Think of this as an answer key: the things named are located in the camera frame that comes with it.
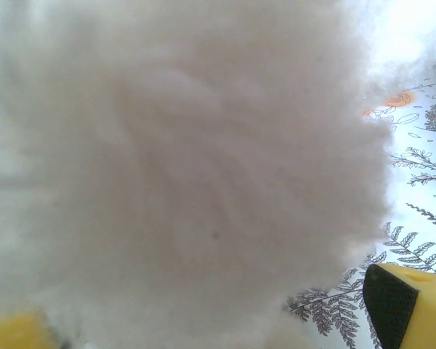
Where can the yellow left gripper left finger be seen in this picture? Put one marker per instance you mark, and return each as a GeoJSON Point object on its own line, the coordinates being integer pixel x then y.
{"type": "Point", "coordinates": [14, 332]}

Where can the floral patterned table cover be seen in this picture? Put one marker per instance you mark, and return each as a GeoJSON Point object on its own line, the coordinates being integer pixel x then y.
{"type": "Point", "coordinates": [421, 218]}

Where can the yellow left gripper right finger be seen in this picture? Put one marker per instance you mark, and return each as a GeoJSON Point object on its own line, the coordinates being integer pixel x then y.
{"type": "Point", "coordinates": [414, 312]}

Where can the white plush bear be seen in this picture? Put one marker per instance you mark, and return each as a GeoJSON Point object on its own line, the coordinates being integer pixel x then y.
{"type": "Point", "coordinates": [167, 163]}

